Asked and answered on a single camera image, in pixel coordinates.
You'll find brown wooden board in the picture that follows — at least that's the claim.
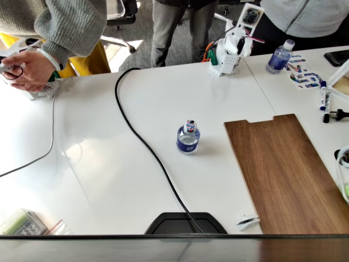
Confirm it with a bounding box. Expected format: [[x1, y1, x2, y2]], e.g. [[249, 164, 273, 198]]
[[224, 114, 349, 235]]

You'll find chrome office chair base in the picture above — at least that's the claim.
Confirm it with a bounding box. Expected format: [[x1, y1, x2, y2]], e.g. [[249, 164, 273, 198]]
[[214, 5, 238, 28]]

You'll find person in grey hoodie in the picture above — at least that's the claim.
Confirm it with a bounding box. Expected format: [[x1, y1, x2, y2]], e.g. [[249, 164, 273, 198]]
[[242, 0, 349, 57]]

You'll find black computer monitor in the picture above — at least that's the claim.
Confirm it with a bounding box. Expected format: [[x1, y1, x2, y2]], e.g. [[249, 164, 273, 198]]
[[0, 233, 349, 262]]

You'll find thin black camera cable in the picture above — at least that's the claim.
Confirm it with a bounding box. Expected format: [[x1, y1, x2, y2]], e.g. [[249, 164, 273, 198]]
[[209, 23, 242, 47]]

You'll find white clamp bracket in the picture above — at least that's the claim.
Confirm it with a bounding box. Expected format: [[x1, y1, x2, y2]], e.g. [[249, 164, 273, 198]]
[[236, 214, 260, 232]]

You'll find blue whiteboard marker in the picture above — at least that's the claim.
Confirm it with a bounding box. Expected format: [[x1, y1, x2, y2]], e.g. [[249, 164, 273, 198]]
[[318, 80, 327, 111]]

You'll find black whiteboard marker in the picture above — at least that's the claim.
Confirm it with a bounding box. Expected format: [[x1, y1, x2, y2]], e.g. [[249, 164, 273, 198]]
[[323, 92, 332, 123]]

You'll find black power plug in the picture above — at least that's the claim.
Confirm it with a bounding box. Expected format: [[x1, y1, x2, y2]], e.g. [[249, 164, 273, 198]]
[[329, 108, 349, 121]]

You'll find white wristband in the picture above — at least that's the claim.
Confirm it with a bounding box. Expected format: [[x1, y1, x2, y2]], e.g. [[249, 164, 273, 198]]
[[38, 47, 63, 72]]

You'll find person in yellow trousers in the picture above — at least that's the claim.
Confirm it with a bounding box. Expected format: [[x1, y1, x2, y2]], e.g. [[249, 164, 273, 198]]
[[0, 0, 112, 80]]

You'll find white leader arm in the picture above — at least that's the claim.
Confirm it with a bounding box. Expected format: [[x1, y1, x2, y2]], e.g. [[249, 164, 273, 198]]
[[0, 38, 61, 102]]

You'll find thick black cable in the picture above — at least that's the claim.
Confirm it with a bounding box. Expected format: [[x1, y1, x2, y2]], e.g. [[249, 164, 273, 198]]
[[114, 67, 208, 235]]

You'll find water bottle with plain cap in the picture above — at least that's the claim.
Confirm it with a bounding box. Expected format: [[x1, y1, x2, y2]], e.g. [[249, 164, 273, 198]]
[[266, 39, 296, 75]]

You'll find round dark desk grommet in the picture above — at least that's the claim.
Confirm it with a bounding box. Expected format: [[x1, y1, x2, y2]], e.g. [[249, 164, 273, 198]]
[[334, 148, 349, 168]]

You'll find colourful sticker sheet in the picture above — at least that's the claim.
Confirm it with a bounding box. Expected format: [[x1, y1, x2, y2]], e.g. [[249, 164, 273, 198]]
[[283, 54, 324, 91]]

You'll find black office chair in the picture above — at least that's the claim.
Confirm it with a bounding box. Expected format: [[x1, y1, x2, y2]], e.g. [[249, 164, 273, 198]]
[[100, 0, 139, 54]]

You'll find thin grey cable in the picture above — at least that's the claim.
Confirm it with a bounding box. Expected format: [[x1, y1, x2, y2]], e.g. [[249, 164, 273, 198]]
[[0, 92, 57, 178]]

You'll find white plastic tray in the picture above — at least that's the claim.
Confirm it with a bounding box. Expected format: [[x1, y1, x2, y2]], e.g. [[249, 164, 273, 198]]
[[335, 146, 349, 204]]

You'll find blue label bottle sticker cap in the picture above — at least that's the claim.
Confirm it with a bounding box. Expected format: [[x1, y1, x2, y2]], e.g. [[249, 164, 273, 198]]
[[176, 118, 201, 156]]

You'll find clear zip bag red seal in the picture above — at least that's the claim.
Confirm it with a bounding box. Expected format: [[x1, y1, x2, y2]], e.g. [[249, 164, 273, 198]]
[[45, 219, 74, 236]]

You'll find black smartphone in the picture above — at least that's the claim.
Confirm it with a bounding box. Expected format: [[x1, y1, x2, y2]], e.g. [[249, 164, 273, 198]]
[[323, 50, 349, 68]]

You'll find person's bare hand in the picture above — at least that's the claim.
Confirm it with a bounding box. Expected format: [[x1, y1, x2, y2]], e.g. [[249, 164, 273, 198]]
[[9, 50, 57, 92]]

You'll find wrist camera on white mount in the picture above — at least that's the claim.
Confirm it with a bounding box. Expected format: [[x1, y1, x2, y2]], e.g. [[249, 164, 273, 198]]
[[241, 2, 265, 36]]

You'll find orange green wire bundle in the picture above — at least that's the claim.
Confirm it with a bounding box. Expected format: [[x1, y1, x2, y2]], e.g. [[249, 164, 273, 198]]
[[201, 40, 219, 63]]

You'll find black monitor stand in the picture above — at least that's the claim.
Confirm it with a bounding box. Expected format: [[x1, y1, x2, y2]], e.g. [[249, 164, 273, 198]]
[[143, 212, 228, 235]]

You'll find person in grey trousers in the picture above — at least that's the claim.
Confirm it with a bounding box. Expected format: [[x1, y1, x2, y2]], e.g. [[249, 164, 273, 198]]
[[151, 0, 219, 68]]

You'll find white framed wooden tray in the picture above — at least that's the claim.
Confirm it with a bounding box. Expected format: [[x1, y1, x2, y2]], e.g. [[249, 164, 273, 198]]
[[326, 58, 349, 100]]

